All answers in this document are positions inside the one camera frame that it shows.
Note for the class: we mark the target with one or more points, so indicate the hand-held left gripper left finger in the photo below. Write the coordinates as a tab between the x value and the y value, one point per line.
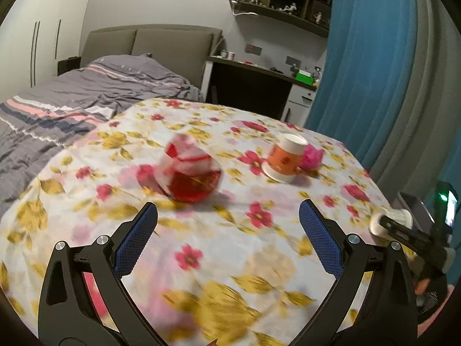
138	238

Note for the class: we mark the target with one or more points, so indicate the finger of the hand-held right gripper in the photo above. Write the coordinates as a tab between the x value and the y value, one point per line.
407	232

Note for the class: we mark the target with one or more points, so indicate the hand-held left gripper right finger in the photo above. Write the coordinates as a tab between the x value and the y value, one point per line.
320	239

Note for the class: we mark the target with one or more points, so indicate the blue curtain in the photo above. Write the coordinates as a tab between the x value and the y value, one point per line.
345	61

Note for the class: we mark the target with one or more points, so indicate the dark nightstand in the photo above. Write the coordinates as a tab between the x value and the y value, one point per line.
68	65

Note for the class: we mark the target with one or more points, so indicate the row of small figurines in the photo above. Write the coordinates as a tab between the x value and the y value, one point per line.
288	7

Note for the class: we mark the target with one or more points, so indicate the grey curtain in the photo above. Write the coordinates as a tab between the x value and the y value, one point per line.
407	79

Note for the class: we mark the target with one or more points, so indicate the green box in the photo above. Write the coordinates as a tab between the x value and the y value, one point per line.
303	76

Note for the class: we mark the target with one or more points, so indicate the orange paper cup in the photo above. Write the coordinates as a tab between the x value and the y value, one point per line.
284	160

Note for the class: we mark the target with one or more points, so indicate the grey padded headboard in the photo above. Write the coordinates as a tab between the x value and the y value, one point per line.
162	43

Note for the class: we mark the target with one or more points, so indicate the white paper cup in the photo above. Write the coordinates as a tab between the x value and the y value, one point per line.
394	216

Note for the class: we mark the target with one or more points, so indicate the dark wall shelf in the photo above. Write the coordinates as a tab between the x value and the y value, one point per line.
273	10

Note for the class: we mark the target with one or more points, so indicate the white wardrobe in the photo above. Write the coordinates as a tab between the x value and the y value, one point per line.
46	25

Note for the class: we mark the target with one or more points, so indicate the red and white wrapper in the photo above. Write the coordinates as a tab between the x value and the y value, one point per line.
191	176

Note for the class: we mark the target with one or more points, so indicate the floral tablecloth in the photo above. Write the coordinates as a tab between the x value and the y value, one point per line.
216	259

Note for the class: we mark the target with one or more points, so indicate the grey trash bin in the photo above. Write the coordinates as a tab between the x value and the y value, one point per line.
414	205

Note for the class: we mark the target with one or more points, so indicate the pink crumpled plastic bag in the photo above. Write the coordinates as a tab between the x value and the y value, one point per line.
311	156

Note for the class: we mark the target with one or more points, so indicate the dark desk with white drawers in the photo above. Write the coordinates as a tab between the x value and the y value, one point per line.
248	86

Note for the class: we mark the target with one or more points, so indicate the grey striped duvet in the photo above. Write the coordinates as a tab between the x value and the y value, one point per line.
90	90

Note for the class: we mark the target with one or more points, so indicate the dark wall socket panel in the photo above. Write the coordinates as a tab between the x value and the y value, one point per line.
253	49
293	61

